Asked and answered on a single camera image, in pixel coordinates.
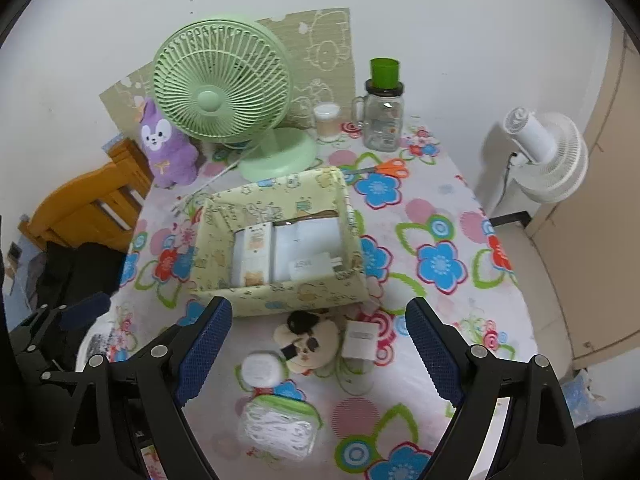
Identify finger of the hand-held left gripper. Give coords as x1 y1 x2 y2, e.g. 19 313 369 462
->
15 355 88 396
7 292 112 356

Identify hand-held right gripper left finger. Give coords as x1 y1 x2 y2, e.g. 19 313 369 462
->
52 296 234 480

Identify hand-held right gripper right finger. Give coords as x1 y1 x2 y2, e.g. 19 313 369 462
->
404 297 581 480

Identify white round case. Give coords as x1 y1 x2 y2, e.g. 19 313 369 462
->
241 351 282 389

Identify small white square box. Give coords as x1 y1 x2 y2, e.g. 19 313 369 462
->
343 321 379 361

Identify yellow cartoon fabric storage box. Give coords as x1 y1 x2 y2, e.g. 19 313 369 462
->
189 165 369 318

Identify cream round bear case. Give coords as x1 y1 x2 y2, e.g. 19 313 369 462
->
272 310 343 375

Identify dark cloth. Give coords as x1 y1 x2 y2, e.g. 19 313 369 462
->
30 241 128 321

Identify green trimmed mesh pouch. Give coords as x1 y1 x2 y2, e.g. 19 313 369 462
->
236 394 323 462

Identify orange wooden chair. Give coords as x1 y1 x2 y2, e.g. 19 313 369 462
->
24 139 155 253

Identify white cartoon print box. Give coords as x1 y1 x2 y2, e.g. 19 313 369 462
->
231 222 275 288

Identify floral tablecloth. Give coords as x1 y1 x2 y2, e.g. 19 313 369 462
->
75 120 538 480

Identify white flat package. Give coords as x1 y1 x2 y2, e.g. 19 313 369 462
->
270 217 346 283

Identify blue plastic bag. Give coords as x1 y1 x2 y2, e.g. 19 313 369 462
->
560 370 608 423

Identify beige cabinet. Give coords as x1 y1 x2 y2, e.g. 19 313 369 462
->
492 10 640 373

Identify purple plush toy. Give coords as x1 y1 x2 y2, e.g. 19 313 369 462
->
136 98 201 189

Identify white standing fan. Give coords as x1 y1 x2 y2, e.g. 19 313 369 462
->
502 106 590 205

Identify glass mug jar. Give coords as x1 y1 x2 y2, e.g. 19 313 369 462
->
350 80 405 152

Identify green desk fan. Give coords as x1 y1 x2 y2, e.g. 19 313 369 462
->
151 19 319 182

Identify clear cotton swab container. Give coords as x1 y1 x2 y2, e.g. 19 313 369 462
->
313 102 344 144

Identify green plastic cup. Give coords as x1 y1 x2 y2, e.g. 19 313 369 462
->
369 58 401 90

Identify green cartoon print mat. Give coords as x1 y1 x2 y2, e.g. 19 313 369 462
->
98 7 357 136

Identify white fan power cable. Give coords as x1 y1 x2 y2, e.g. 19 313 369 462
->
170 152 251 218

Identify black fan cable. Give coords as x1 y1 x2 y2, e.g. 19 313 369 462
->
500 150 518 206

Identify orange handled scissors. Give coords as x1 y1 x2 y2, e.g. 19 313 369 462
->
344 158 410 178

